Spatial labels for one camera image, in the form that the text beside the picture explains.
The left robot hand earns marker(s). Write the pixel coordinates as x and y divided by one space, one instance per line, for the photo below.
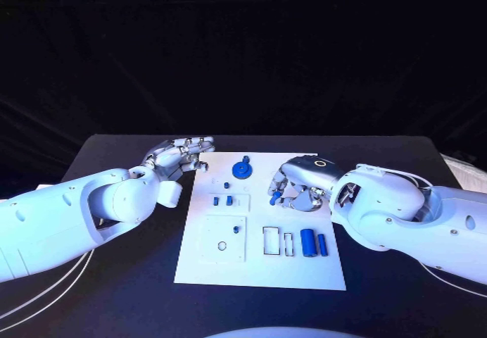
179 154

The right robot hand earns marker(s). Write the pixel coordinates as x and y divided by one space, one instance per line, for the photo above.
304 174

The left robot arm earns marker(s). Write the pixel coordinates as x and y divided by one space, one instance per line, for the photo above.
49 211

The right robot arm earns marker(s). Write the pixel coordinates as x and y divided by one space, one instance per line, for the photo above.
411 211

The white task board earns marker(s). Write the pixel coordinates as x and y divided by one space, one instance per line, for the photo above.
262 224

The blue gear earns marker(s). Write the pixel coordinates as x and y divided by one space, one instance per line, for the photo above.
242 170

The large blue cylinder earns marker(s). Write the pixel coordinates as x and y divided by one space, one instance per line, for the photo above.
308 243

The thin blue cylinder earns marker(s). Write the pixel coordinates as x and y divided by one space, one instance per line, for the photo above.
323 244

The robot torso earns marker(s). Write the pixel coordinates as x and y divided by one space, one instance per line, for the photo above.
283 332

